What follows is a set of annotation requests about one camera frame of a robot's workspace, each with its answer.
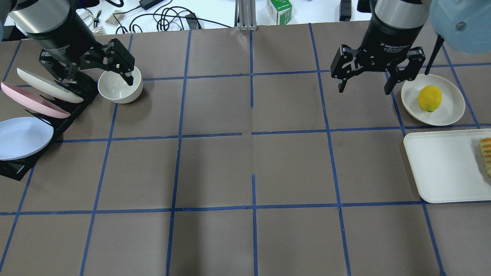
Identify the cream round plate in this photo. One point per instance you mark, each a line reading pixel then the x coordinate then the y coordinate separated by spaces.
pixel 452 106

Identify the light blue plate in rack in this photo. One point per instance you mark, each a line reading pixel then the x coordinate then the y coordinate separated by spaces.
pixel 23 136

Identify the sliced yellow bread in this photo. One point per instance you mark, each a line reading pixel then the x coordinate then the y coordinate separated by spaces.
pixel 485 150

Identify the aluminium frame post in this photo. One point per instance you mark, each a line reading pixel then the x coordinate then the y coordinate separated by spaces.
pixel 245 15

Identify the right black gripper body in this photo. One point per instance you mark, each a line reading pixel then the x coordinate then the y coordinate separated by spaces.
pixel 390 37

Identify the black power adapter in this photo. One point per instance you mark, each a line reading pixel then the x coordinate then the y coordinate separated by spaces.
pixel 148 4

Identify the yellow lemon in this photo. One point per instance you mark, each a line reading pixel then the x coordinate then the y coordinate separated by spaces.
pixel 430 98

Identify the white rectangular tray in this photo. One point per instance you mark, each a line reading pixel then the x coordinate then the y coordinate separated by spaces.
pixel 447 165

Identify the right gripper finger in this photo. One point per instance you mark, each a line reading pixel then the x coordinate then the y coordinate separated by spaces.
pixel 416 58
pixel 345 66

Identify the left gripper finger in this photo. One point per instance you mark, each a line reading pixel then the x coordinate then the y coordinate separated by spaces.
pixel 119 60
pixel 66 77

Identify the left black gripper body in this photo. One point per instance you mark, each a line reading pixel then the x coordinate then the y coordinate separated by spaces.
pixel 66 38

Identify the white ceramic bowl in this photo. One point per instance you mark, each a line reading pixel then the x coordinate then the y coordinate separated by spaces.
pixel 113 88

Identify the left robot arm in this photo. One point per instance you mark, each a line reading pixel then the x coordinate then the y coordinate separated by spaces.
pixel 37 16

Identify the pink plate in rack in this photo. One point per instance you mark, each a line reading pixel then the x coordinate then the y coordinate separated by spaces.
pixel 34 102

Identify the white plate in rack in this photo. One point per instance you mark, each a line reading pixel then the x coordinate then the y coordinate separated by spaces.
pixel 48 87

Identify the green white carton box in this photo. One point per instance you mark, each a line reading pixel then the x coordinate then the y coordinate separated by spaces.
pixel 280 11

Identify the black device on desk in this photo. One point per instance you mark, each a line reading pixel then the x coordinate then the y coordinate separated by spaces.
pixel 345 10

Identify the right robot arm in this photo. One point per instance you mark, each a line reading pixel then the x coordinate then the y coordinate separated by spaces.
pixel 463 24

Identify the black dish rack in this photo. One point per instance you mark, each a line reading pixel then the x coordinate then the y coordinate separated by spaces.
pixel 18 168

